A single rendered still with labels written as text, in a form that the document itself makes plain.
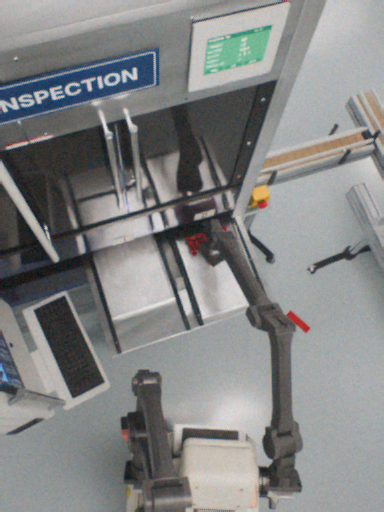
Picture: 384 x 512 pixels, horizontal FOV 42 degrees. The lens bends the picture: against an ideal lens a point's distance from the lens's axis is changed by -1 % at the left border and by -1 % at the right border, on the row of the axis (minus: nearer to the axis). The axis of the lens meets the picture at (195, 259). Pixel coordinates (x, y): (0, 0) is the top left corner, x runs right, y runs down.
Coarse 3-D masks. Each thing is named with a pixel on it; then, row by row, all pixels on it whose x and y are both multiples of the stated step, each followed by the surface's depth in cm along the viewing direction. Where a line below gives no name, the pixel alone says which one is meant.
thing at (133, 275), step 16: (144, 240) 209; (96, 256) 206; (112, 256) 206; (128, 256) 207; (144, 256) 207; (160, 256) 204; (112, 272) 204; (128, 272) 204; (144, 272) 205; (160, 272) 205; (112, 288) 202; (128, 288) 202; (144, 288) 203; (160, 288) 203; (112, 304) 200; (128, 304) 200; (144, 304) 201
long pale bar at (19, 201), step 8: (0, 168) 110; (0, 176) 113; (8, 176) 115; (8, 184) 117; (8, 192) 121; (16, 192) 122; (16, 200) 125; (24, 200) 129; (24, 208) 130; (24, 216) 135; (32, 216) 137; (32, 224) 140; (40, 232) 147; (40, 240) 152; (48, 240) 157; (48, 248) 159; (56, 256) 169
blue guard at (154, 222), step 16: (176, 208) 184; (192, 208) 189; (208, 208) 195; (224, 208) 201; (128, 224) 183; (144, 224) 188; (160, 224) 193; (176, 224) 199; (64, 240) 176; (80, 240) 181; (96, 240) 186; (16, 256) 175; (32, 256) 179; (48, 256) 185; (64, 256) 190; (0, 272) 183; (16, 272) 188
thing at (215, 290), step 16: (176, 240) 207; (240, 240) 209; (192, 272) 206; (208, 272) 207; (224, 272) 207; (192, 288) 201; (208, 288) 205; (224, 288) 205; (240, 288) 205; (208, 304) 202; (224, 304) 203; (240, 304) 200
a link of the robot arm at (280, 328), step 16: (272, 320) 151; (288, 320) 152; (272, 336) 150; (288, 336) 149; (272, 352) 152; (288, 352) 150; (272, 368) 152; (288, 368) 150; (272, 384) 153; (288, 384) 150; (272, 400) 153; (288, 400) 150; (272, 416) 153; (288, 416) 151; (272, 432) 149; (272, 448) 149
